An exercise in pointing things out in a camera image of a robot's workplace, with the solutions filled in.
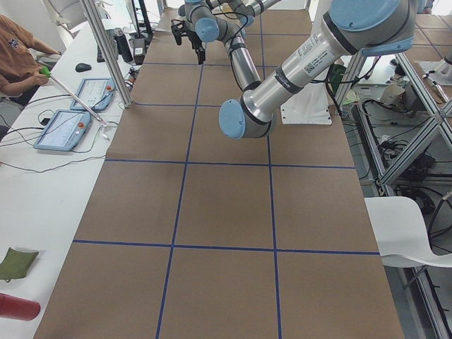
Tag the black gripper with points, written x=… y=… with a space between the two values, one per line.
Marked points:
x=193 y=38

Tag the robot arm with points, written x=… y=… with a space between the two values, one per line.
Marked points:
x=200 y=25
x=372 y=28

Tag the black water bottle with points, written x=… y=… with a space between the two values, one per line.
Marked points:
x=122 y=45

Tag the far teach pendant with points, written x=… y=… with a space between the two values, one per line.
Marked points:
x=97 y=93

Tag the teach pendant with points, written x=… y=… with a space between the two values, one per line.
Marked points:
x=97 y=93
x=63 y=131

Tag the black computer mouse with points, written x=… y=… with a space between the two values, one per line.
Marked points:
x=82 y=67

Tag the near teach pendant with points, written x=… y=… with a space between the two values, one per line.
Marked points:
x=63 y=131

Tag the seated person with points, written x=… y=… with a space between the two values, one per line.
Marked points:
x=20 y=73

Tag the brown table mat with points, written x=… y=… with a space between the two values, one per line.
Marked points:
x=190 y=234

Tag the white chair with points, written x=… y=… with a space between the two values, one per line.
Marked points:
x=401 y=233

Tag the green pouch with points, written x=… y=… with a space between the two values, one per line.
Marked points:
x=16 y=264

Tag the red bottle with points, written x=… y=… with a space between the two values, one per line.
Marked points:
x=19 y=308

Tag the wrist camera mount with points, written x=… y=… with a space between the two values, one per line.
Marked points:
x=178 y=28

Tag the aluminium frame post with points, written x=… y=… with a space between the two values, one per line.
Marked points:
x=98 y=29

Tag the green-handled grabber stick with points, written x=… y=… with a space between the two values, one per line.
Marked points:
x=103 y=124

